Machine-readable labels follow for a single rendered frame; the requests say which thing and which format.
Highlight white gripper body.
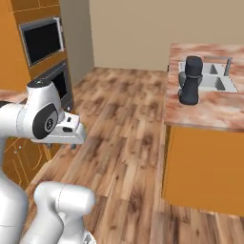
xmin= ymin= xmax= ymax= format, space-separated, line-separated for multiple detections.
xmin=40 ymin=121 xmax=88 ymax=146

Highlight orange base cupboards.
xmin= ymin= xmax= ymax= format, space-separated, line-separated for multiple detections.
xmin=1 ymin=135 xmax=62 ymax=192

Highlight black built-in oven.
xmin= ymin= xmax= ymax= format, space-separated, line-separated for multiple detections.
xmin=32 ymin=59 xmax=75 ymax=112

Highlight silver microwave oven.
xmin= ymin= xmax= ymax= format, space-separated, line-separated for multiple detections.
xmin=18 ymin=16 xmax=67 ymax=68

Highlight tall orange cupboard unit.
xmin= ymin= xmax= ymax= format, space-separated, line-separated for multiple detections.
xmin=0 ymin=0 xmax=76 ymax=112

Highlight orange kitchen island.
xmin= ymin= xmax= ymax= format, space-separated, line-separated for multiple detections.
xmin=161 ymin=42 xmax=244 ymax=218

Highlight steel double sink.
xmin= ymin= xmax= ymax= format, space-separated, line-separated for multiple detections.
xmin=177 ymin=60 xmax=239 ymax=94

